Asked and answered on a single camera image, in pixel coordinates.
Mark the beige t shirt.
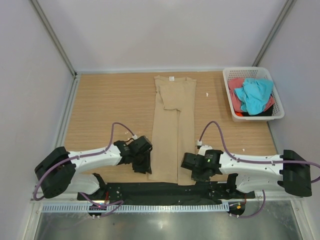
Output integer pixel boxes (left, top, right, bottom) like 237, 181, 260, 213
148, 75, 197, 186

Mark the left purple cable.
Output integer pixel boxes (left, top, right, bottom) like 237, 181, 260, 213
33, 122, 138, 217

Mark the white plastic laundry basket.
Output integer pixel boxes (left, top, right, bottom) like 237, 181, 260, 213
222, 67, 285, 122

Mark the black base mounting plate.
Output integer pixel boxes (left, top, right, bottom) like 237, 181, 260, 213
87, 181, 256, 206

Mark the pink t shirt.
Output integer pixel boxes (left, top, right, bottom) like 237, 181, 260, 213
227, 78, 275, 113

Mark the aluminium corner post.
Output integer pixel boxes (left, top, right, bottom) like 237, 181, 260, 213
29, 0, 77, 79
252, 0, 297, 67

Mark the turquoise t shirt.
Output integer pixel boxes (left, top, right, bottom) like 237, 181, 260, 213
233, 78, 275, 115

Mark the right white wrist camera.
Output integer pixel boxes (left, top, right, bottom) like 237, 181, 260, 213
196, 140, 213, 156

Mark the purple cable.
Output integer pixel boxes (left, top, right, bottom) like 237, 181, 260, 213
33, 122, 138, 217
197, 121, 320, 218

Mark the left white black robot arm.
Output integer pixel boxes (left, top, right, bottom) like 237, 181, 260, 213
33, 135, 153, 201

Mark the right aluminium corner post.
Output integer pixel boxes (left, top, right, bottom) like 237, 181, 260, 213
252, 0, 297, 67

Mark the white slotted cable duct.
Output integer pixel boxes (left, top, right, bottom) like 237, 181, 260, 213
41, 202, 229, 213

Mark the left aluminium corner post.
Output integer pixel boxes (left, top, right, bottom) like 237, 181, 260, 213
29, 0, 77, 79

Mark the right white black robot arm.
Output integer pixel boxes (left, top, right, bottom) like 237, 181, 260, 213
181, 145, 312, 197

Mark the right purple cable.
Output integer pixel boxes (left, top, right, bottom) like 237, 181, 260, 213
197, 121, 320, 218

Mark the black garment in basket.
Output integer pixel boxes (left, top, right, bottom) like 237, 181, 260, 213
235, 105, 274, 117

